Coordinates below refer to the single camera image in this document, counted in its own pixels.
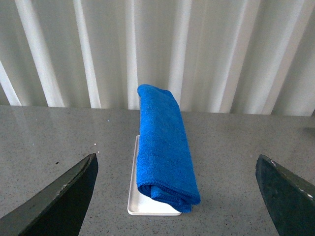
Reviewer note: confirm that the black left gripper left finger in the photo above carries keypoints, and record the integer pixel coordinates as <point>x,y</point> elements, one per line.
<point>59,209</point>

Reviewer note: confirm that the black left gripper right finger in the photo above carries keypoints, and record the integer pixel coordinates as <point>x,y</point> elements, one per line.
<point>290,200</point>

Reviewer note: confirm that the blue microfiber cloth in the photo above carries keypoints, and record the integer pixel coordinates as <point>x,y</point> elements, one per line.
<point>165,171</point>

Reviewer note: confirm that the white towel rack stand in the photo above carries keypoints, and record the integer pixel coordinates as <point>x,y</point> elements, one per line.
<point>141,205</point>

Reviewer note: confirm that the white curtain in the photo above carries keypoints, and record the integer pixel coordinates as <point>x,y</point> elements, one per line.
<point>216,56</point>

